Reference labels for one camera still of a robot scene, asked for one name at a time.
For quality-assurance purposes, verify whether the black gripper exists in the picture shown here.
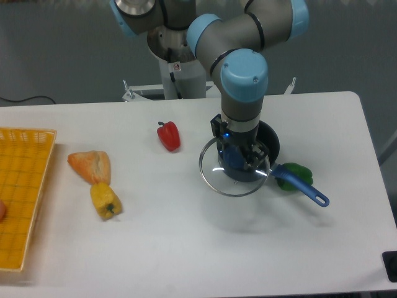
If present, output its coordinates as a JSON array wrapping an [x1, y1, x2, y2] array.
[[210, 114, 269, 170]]

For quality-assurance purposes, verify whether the glass lid with blue knob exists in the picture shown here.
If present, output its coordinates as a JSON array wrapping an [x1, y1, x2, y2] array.
[[198, 138, 270, 197]]

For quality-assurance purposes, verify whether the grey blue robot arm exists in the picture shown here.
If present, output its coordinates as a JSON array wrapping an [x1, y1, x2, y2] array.
[[110, 1, 309, 155]]

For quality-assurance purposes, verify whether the dark blue saucepan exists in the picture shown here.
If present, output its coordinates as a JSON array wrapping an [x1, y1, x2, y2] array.
[[216, 120, 330, 207]]

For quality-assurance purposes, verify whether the green bell pepper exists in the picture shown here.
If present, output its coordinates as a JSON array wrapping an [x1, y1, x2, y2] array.
[[275, 162, 314, 191]]

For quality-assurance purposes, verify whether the red bell pepper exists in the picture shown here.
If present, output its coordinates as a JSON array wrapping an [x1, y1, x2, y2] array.
[[157, 121, 181, 152]]

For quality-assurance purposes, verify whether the yellow bell pepper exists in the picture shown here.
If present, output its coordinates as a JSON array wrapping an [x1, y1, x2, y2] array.
[[90, 183, 123, 220]]

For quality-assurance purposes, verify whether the bread piece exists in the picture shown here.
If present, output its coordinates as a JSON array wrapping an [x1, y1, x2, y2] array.
[[67, 150, 111, 185]]

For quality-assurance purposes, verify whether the black device at table edge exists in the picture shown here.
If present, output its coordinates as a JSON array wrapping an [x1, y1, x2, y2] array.
[[382, 251, 397, 282]]

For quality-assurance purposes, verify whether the yellow woven basket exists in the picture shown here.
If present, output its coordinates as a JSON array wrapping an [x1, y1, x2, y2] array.
[[1, 127, 57, 272]]

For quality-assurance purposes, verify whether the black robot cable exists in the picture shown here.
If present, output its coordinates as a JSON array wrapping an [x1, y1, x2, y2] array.
[[167, 47, 182, 99]]

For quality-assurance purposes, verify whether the black cable on floor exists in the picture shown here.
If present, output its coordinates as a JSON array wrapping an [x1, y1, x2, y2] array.
[[0, 95, 57, 104]]

